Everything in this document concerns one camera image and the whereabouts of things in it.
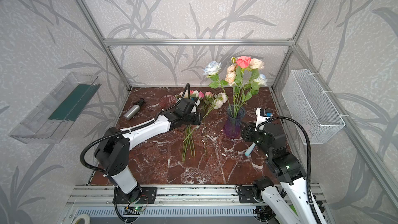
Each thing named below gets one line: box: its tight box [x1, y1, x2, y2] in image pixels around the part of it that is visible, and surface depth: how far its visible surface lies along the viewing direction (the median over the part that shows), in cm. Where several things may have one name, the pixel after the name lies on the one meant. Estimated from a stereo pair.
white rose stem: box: [250, 73, 268, 95], surface depth 75 cm
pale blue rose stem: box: [202, 61, 233, 118], surface depth 72 cm
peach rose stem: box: [224, 63, 237, 110], surface depth 77 cm
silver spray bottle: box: [123, 98, 147, 120], surface depth 106 cm
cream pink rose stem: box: [238, 58, 265, 113], surface depth 74 cm
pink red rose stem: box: [234, 56, 251, 112], surface depth 72 cm
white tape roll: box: [72, 213, 91, 224], surface depth 69 cm
